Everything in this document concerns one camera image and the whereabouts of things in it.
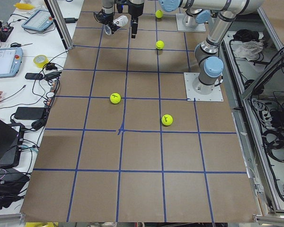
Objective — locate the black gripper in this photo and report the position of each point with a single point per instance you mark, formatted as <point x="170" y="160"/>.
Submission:
<point x="134" y="10"/>

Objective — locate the clear Wilson tennis ball can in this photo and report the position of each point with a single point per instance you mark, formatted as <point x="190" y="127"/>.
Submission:
<point x="121" y="21"/>

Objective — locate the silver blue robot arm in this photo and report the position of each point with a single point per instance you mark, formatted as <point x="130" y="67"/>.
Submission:
<point x="228" y="10"/>
<point x="206" y="52"/>

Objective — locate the yellow tennis ball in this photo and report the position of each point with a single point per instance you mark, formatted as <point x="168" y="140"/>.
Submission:
<point x="160" y="45"/>
<point x="167" y="120"/>
<point x="159" y="14"/>
<point x="115" y="98"/>

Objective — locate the blue grey teach pendant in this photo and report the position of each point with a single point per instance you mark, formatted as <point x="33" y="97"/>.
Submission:
<point x="40" y="21"/>
<point x="10" y="61"/>

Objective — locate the black power strip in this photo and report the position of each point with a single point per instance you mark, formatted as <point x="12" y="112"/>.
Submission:
<point x="50" y="96"/>

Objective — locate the yellow tape roll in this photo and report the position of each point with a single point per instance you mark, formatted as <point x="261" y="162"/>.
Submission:
<point x="41" y="60"/>

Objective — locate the yellow plastic bag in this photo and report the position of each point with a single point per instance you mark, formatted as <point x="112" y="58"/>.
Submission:
<point x="24" y="6"/>

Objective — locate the black smartphone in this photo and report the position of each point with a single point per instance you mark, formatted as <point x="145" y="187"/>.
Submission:
<point x="34" y="76"/>

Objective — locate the white crumpled cloth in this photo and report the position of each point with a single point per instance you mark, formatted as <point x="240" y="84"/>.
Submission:
<point x="249" y="50"/>

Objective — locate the black power adapter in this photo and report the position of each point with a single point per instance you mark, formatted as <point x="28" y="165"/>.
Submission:
<point x="29" y="113"/>

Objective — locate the black laptop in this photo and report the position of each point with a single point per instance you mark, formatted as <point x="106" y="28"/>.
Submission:
<point x="11" y="138"/>

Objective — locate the aluminium frame post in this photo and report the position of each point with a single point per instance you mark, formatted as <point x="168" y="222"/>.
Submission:
<point x="54" y="10"/>

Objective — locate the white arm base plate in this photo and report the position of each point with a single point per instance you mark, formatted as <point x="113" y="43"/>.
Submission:
<point x="196" y="91"/>
<point x="187" y="23"/>

